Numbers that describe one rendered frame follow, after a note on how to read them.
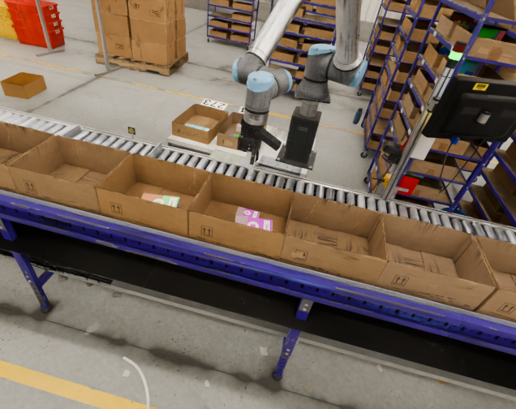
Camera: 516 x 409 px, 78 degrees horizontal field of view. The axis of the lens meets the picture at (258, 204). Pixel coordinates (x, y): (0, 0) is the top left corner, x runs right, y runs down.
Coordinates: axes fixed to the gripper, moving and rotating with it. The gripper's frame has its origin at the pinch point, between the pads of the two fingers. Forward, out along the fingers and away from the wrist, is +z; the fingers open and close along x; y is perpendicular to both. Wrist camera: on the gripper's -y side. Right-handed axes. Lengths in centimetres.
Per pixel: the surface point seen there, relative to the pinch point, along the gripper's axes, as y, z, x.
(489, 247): -107, 18, -8
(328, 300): -42, 36, 28
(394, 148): -69, 10, -68
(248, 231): -4.7, 15.5, 21.3
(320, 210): -32.0, 19.8, -7.7
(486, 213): -186, 85, -143
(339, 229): -43, 28, -8
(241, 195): 5.3, 22.2, -7.5
